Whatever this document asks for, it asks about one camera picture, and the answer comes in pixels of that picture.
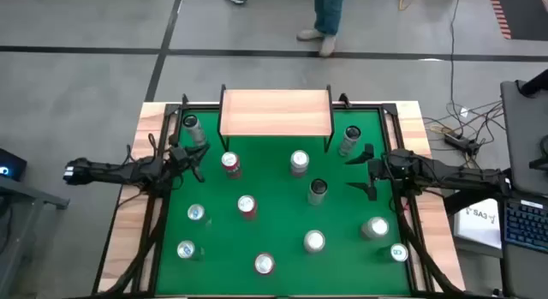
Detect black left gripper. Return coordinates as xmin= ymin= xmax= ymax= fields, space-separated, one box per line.
xmin=168 ymin=143 xmax=211 ymax=183

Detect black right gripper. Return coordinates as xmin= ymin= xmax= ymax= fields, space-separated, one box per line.
xmin=345 ymin=143 xmax=392 ymax=202

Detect blue silver Red Bull can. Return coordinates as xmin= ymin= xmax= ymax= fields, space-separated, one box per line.
xmin=187 ymin=203 xmax=213 ymax=227
xmin=176 ymin=240 xmax=206 ymax=262
xmin=376 ymin=242 xmax=410 ymax=264

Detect white orange Spindrift can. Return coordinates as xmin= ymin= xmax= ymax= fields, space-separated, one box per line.
xmin=360 ymin=216 xmax=390 ymax=242

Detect red Fanta can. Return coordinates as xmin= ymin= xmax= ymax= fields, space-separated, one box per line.
xmin=220 ymin=151 xmax=243 ymax=180
xmin=253 ymin=252 xmax=277 ymax=277
xmin=236 ymin=194 xmax=259 ymax=221

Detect white red Spindrift can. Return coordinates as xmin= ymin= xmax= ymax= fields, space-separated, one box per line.
xmin=289 ymin=149 xmax=311 ymax=178
xmin=303 ymin=229 xmax=327 ymax=254

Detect black power strip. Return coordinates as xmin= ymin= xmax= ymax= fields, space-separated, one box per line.
xmin=444 ymin=133 xmax=481 ymax=157

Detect black desk strut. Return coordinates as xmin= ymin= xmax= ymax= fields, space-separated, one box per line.
xmin=443 ymin=178 xmax=513 ymax=217

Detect green table mat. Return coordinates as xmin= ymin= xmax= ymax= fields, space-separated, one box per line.
xmin=154 ymin=109 xmax=413 ymax=296

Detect white paper sheet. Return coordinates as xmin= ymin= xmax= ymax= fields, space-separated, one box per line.
xmin=452 ymin=198 xmax=503 ymax=251

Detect grey desk top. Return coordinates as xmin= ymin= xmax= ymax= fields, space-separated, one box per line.
xmin=499 ymin=79 xmax=548 ymax=197

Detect black backlit keyboard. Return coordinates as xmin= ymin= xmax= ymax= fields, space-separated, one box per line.
xmin=503 ymin=198 xmax=548 ymax=254

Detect black monitor stand base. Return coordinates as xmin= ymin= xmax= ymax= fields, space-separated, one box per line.
xmin=528 ymin=135 xmax=548 ymax=171

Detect grey side table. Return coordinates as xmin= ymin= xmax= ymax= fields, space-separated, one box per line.
xmin=0 ymin=174 xmax=71 ymax=298

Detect black computer tower blue lights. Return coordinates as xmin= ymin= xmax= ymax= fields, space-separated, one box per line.
xmin=0 ymin=147 xmax=28 ymax=182

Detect grey keyboard tray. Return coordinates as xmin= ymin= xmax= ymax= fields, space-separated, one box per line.
xmin=496 ymin=188 xmax=548 ymax=299

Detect black monitor pole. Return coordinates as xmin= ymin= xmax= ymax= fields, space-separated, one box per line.
xmin=517 ymin=69 xmax=548 ymax=98

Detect black mat striped edge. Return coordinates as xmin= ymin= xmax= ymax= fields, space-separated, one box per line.
xmin=486 ymin=0 xmax=548 ymax=41

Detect black left camera cable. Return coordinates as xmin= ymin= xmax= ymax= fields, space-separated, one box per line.
xmin=123 ymin=131 xmax=159 ymax=163

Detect black aluminium table frame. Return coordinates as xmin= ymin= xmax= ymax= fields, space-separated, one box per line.
xmin=92 ymin=93 xmax=468 ymax=299

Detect wooden shelf black metal frame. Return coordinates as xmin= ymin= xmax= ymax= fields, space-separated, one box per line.
xmin=217 ymin=84 xmax=336 ymax=153

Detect long black floor cable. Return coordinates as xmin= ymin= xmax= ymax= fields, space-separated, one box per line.
xmin=448 ymin=0 xmax=468 ymax=137

